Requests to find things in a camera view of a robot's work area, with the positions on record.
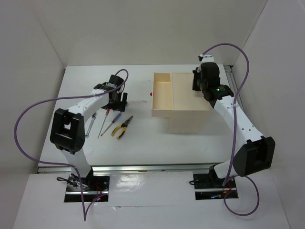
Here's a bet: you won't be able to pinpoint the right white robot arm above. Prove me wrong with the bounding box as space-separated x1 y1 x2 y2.
193 62 275 187

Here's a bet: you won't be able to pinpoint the aluminium side rail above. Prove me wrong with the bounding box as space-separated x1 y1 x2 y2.
224 64 244 108

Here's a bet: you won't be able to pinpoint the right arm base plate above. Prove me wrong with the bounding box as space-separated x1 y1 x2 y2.
189 174 239 200

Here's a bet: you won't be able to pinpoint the aluminium front rail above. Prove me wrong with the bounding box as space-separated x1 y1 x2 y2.
37 163 212 174

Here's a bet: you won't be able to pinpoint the red long thin screwdriver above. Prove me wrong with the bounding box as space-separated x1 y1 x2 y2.
97 109 110 138

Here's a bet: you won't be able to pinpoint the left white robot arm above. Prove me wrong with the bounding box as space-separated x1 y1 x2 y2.
50 75 128 190

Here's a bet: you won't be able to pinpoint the silver ratchet wrench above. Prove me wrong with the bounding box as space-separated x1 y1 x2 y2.
85 113 96 138

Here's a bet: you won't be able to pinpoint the beige drawer cabinet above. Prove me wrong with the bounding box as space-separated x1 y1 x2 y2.
169 73 211 134

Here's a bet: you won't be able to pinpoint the yellow black pliers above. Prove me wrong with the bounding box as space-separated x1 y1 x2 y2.
111 115 134 140

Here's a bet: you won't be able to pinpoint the beige top drawer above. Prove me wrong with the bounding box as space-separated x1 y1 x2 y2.
152 73 173 118

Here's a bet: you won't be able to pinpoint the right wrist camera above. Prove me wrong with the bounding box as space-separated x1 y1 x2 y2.
198 54 214 63

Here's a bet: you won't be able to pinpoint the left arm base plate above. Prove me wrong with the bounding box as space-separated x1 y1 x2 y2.
56 174 110 203

